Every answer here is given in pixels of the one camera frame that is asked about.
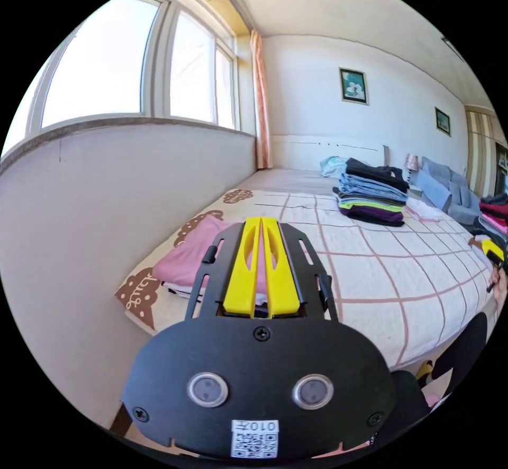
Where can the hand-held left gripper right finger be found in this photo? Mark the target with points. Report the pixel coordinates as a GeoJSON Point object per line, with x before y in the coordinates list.
{"type": "Point", "coordinates": [279, 282]}

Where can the person's right hand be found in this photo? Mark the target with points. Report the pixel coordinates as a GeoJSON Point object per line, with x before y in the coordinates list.
{"type": "Point", "coordinates": [501, 290]}

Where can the light blue garment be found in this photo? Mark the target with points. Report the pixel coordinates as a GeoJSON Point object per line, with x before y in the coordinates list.
{"type": "Point", "coordinates": [332, 165]}

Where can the tall pile of folded clothes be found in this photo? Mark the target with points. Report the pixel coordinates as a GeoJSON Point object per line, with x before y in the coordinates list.
{"type": "Point", "coordinates": [373, 199]}

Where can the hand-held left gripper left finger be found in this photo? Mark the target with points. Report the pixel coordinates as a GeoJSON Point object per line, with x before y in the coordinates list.
{"type": "Point", "coordinates": [238, 278]}

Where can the small framed picture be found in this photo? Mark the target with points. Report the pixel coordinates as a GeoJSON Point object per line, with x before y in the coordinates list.
{"type": "Point", "coordinates": [443, 121]}

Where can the grey blue bedding heap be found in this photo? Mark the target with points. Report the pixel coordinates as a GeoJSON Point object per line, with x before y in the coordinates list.
{"type": "Point", "coordinates": [444, 187]}

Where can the orange curtain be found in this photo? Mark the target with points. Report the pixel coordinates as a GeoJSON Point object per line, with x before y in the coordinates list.
{"type": "Point", "coordinates": [262, 104]}

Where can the striped cupboard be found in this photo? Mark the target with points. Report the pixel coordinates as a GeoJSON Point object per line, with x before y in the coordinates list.
{"type": "Point", "coordinates": [482, 151]}

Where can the window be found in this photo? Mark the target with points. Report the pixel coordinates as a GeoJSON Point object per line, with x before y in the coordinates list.
{"type": "Point", "coordinates": [119, 64]}

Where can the pile of clothes, pink on top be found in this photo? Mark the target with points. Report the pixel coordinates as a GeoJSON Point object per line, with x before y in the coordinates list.
{"type": "Point", "coordinates": [186, 259]}

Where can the large framed picture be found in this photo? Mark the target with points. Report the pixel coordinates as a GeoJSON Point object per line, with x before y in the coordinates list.
{"type": "Point", "coordinates": [353, 85]}

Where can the small table lamp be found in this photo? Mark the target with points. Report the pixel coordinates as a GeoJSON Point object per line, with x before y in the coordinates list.
{"type": "Point", "coordinates": [411, 161]}

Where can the bed with checked quilt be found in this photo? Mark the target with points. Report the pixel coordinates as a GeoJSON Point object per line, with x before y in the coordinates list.
{"type": "Point", "coordinates": [397, 270]}

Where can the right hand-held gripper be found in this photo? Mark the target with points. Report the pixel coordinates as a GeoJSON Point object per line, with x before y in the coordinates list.
{"type": "Point", "coordinates": [497, 260]}

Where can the person's body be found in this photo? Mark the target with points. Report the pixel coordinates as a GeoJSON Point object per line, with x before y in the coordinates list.
{"type": "Point", "coordinates": [460, 350]}

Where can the pile of red and pink clothes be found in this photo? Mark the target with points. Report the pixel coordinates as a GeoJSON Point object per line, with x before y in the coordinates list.
{"type": "Point", "coordinates": [494, 211]}

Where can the light pink floral short sleeve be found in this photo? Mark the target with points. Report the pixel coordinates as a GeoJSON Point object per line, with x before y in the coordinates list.
{"type": "Point", "coordinates": [424, 210]}

